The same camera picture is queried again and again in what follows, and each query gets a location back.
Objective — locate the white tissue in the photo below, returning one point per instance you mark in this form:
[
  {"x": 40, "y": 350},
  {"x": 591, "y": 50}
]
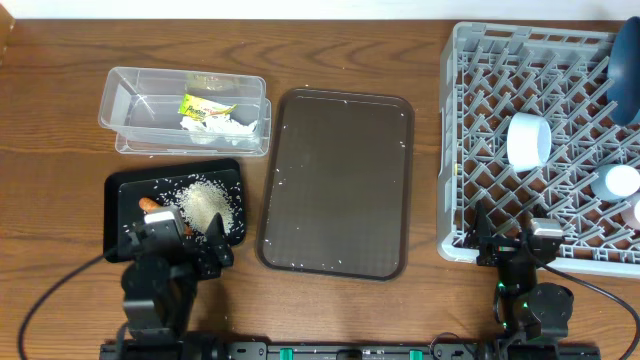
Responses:
[{"x": 219, "y": 127}]

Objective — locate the orange carrot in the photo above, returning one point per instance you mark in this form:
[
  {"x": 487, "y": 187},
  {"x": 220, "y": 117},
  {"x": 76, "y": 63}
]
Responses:
[{"x": 148, "y": 205}]

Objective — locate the dark brown serving tray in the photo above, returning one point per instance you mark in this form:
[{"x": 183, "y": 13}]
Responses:
[{"x": 338, "y": 190}]

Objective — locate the clear plastic waste bin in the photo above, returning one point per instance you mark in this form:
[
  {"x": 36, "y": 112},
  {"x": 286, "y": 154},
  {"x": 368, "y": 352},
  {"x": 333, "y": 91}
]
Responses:
[{"x": 141, "y": 106}]

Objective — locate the small blue cup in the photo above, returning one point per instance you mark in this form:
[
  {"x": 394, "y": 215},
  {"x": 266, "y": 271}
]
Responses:
[{"x": 615, "y": 182}]

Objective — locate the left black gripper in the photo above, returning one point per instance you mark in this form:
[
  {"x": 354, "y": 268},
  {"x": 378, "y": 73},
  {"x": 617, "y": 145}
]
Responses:
[{"x": 186, "y": 248}]

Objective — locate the pile of white rice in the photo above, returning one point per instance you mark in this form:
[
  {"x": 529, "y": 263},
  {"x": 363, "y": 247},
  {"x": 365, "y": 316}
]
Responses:
[{"x": 201, "y": 201}]

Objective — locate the dark blue plate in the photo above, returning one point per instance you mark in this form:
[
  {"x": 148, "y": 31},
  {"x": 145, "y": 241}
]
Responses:
[{"x": 623, "y": 70}]

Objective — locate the black plastic bin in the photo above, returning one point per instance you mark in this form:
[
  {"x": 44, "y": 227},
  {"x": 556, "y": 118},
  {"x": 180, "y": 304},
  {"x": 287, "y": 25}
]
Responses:
[{"x": 123, "y": 190}]

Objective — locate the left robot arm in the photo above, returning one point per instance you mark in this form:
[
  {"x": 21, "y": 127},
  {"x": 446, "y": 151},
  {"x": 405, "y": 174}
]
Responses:
[{"x": 160, "y": 286}]

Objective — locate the yellow-green snack wrapper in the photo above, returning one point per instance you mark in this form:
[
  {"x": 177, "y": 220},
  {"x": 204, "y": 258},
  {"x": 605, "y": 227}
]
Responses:
[{"x": 199, "y": 108}]

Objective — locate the grey dishwasher rack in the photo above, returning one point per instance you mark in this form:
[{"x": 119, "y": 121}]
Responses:
[{"x": 488, "y": 74}]

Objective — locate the light blue bowl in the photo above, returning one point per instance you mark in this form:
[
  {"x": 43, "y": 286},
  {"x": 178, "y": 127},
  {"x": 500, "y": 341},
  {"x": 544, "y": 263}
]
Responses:
[{"x": 528, "y": 142}]

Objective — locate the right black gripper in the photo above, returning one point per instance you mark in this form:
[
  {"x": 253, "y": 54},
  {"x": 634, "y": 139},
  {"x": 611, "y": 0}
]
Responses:
[{"x": 500, "y": 246}]

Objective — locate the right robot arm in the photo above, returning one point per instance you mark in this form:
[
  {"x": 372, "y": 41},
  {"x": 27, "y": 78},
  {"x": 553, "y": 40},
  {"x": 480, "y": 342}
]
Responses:
[{"x": 534, "y": 315}]

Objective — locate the white and pink cup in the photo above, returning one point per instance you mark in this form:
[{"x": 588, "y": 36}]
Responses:
[{"x": 631, "y": 215}]

